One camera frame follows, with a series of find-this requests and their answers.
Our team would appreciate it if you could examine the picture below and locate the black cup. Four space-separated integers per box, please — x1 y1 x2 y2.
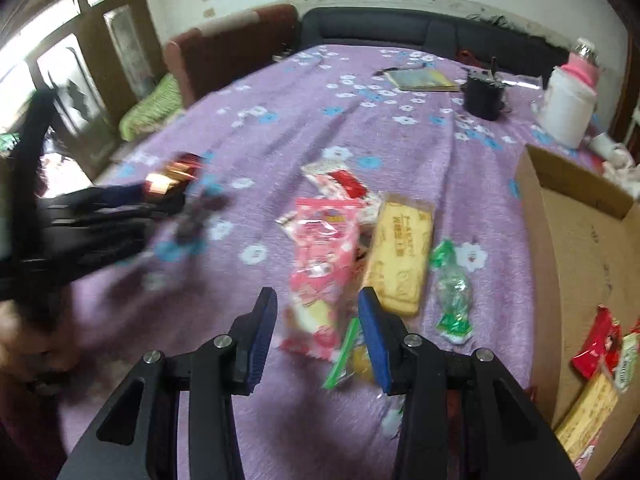
462 57 507 122

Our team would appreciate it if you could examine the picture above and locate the dark red foil snack packet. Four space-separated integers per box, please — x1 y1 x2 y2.
144 151 206 202

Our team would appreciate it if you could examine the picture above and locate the white cloth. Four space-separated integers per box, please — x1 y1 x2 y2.
587 131 639 182

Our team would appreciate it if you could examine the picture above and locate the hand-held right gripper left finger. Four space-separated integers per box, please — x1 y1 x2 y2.
57 286 279 480

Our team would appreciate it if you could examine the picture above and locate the pink sleeved bottle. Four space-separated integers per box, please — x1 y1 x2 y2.
564 37 604 87

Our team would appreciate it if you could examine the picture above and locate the purple floral tablecloth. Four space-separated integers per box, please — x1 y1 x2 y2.
55 45 606 480

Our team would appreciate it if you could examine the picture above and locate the green white snack packet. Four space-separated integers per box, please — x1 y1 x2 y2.
614 330 640 395

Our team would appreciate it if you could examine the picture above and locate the yellow biscuit packet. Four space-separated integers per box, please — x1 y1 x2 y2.
360 194 436 318
555 374 622 463

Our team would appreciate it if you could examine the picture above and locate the yellow green notebook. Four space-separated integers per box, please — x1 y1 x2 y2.
384 67 461 93

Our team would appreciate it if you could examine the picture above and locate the wooden glass door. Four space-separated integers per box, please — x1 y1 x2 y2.
0 0 167 182

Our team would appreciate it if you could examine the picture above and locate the black leather sofa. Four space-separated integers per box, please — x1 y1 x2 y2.
298 6 571 81

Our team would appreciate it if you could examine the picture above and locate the brown armchair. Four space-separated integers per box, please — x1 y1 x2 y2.
164 4 300 109

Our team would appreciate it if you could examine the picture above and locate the person's left hand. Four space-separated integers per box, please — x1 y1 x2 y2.
0 305 66 386

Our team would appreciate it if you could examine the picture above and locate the white jar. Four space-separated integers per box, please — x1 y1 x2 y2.
536 66 598 149

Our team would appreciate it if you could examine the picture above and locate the red cartoon girl snack packet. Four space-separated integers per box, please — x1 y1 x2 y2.
571 306 624 381

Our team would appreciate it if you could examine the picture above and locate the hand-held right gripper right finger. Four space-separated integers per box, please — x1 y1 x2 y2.
357 286 582 480

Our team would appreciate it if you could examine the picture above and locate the white red-striped snack packet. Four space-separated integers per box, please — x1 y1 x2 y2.
301 160 382 213

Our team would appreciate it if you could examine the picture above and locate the cardboard box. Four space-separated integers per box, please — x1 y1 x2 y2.
515 145 640 480

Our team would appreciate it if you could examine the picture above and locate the green patterned blanket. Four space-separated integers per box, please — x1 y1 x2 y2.
119 74 184 143

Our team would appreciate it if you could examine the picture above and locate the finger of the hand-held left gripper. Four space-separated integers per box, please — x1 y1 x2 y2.
75 191 232 262
45 182 152 212

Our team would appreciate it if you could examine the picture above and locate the pink cartoon snack packet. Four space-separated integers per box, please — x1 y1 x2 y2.
574 437 602 472
279 197 367 362

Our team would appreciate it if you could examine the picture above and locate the green-edged clear snack packet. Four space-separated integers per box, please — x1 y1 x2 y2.
322 317 377 392

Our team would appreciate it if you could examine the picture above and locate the clear green candy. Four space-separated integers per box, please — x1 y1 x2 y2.
430 239 474 346

